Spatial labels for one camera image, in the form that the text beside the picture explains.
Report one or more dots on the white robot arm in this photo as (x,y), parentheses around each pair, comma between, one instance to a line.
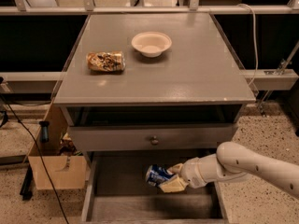
(232,163)

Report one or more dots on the closed grey top drawer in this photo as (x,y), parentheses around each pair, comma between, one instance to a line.
(123,138)

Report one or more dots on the open grey middle drawer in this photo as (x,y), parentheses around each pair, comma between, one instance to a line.
(118,193)

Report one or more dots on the black handle tool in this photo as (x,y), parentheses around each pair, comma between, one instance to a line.
(44,137)

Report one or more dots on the crushed gold snack can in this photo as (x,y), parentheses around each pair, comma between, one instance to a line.
(112,61)

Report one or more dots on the cardboard box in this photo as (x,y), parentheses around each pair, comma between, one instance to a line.
(52,166)

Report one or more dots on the grey wooden cabinet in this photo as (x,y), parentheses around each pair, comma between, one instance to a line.
(196,81)

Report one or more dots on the round brass drawer knob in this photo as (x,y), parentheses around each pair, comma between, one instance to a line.
(154,141)

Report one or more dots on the white paper bowl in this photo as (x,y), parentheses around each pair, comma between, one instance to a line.
(151,44)

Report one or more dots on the blue pepsi can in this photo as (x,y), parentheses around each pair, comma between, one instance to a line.
(157,175)

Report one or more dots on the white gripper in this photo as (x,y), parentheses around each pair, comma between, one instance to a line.
(191,172)

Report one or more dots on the metal railing frame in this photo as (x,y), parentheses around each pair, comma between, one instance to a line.
(137,8)

